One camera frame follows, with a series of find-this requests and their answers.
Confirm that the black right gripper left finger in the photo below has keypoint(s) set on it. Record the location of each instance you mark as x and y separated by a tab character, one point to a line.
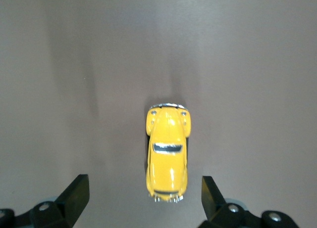
67	208

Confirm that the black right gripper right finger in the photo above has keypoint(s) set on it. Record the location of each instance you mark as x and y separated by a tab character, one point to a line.
223	215

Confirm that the yellow beetle toy car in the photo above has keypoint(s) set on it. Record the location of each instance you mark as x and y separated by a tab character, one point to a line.
168	134

